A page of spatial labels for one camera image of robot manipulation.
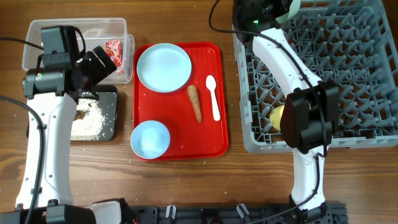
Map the green bowl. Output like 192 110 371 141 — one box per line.
276 0 301 24

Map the red snack wrapper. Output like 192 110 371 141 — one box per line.
104 39 123 67

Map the brown food scrap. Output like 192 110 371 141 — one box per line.
74 110 87 121

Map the white rice pile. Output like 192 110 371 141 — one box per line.
70 98 105 141

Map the light blue bowl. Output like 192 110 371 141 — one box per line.
131 120 170 160

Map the yellow plastic cup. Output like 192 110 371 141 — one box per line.
269 105 285 131

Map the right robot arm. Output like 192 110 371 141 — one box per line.
233 0 339 223

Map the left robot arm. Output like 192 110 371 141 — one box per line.
1 26 137 223

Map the grey dishwasher rack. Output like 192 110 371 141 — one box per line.
234 1 397 154

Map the clear plastic bin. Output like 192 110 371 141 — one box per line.
25 17 135 84

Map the black plastic tray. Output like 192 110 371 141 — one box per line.
27 85 118 144

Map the light blue plate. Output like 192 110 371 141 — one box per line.
136 43 192 93

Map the white plastic spoon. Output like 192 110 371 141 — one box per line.
206 75 221 121

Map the orange carrot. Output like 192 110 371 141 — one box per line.
187 85 202 123

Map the red serving tray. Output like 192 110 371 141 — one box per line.
133 42 229 161

